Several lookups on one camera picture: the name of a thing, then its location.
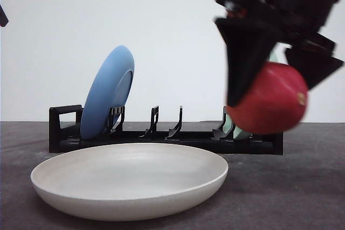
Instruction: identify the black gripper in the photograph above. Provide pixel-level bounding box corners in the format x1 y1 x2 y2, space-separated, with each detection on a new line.
215 0 344 106

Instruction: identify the white plate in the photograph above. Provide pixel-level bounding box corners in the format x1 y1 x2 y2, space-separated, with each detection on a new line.
30 143 229 221

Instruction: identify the green plate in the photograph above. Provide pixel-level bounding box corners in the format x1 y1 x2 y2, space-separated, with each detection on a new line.
224 42 292 141

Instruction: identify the blue plate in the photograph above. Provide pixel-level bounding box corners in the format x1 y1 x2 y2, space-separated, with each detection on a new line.
80 45 135 140

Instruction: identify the black dish rack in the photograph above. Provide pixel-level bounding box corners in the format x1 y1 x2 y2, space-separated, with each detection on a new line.
50 104 284 155

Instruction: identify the black object at left edge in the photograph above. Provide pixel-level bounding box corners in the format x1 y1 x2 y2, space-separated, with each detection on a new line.
0 5 9 27

